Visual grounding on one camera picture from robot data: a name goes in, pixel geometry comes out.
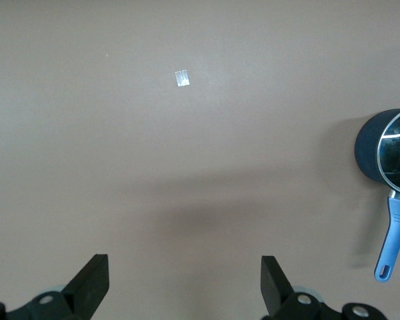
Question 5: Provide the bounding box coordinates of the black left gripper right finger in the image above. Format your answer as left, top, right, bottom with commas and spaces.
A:
260, 255, 323, 320

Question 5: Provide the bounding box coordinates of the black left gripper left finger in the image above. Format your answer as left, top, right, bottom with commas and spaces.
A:
6, 253, 110, 320

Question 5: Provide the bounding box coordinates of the brown table cover sheet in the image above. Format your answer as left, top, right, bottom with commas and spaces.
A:
0, 0, 400, 320

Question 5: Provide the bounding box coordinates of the small clear tape piece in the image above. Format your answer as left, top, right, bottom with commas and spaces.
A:
174, 69, 191, 88

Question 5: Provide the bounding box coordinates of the dark pot with blue handle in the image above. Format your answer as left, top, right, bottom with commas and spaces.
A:
354, 106, 400, 283

